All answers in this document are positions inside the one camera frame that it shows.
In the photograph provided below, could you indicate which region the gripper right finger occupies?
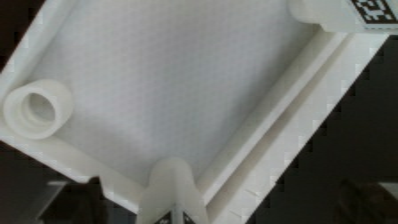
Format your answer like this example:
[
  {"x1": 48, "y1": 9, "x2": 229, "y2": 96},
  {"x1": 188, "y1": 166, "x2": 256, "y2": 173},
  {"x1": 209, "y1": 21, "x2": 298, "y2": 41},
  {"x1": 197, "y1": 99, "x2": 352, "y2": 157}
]
[{"x1": 332, "y1": 179, "x2": 398, "y2": 224}]

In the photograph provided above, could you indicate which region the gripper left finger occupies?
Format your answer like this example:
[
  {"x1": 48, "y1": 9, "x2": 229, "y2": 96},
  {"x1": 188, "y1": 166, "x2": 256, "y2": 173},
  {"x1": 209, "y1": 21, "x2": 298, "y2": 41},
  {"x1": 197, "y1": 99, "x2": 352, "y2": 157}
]
[{"x1": 23, "y1": 177, "x2": 108, "y2": 224}]

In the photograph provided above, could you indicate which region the white desk top tray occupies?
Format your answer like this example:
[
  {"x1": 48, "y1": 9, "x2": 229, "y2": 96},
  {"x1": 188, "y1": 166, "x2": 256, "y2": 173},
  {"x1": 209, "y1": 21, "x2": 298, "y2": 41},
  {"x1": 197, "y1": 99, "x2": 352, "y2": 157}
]
[{"x1": 0, "y1": 0, "x2": 391, "y2": 224}]

